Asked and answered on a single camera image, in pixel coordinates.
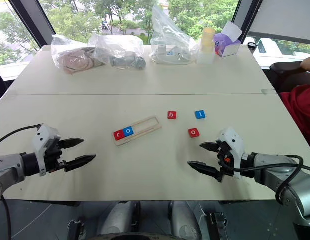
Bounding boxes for red tile letter o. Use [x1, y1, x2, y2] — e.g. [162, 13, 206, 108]
[187, 127, 201, 139]

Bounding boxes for grey window roller blind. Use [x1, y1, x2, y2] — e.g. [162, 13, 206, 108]
[246, 0, 310, 46]

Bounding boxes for person in red shirt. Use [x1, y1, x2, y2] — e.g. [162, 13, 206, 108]
[279, 55, 310, 151]

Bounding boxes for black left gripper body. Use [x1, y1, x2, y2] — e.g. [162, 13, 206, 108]
[44, 138, 67, 174]

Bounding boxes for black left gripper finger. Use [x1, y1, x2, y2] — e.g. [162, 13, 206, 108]
[64, 154, 97, 173]
[59, 137, 85, 151]

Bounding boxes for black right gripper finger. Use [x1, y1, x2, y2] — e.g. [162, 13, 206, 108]
[199, 141, 219, 153]
[187, 160, 225, 184]

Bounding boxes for blue tile letter o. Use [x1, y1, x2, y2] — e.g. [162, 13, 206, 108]
[122, 126, 135, 138]

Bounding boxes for silver rounded robot leg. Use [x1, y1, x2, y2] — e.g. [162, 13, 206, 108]
[169, 200, 203, 240]
[99, 200, 141, 237]

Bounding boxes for black metal bracket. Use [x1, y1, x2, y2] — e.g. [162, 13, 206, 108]
[66, 219, 86, 240]
[205, 211, 229, 240]

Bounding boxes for stacked yellow plastic containers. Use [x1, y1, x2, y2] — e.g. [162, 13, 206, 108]
[195, 27, 217, 66]

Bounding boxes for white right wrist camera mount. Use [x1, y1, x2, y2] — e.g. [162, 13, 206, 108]
[217, 126, 246, 180]

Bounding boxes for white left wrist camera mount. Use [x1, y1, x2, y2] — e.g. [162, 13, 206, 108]
[31, 124, 62, 177]

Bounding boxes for black office chair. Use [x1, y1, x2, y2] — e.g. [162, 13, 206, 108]
[269, 60, 310, 94]

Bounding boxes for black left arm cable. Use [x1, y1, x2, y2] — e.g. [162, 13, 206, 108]
[0, 124, 43, 148]

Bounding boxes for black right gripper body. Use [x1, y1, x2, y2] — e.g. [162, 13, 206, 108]
[215, 140, 236, 178]

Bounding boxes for dark rounded robot torso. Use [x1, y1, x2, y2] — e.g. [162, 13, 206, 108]
[94, 232, 186, 240]

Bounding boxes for plastic bag with white device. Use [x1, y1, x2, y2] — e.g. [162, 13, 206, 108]
[150, 4, 200, 65]

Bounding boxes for purple tissue box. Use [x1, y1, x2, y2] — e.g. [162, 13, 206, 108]
[213, 20, 243, 59]

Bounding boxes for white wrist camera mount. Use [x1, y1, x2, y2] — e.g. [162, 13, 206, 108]
[217, 126, 246, 180]
[31, 124, 62, 177]

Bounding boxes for wooden letter tray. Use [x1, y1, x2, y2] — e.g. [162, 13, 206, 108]
[112, 115, 162, 147]

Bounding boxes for plastic bag with pink cloth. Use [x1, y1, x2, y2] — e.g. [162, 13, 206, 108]
[50, 34, 107, 75]

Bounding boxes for plastic bag with grey item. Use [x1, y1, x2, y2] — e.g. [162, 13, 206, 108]
[88, 33, 147, 72]

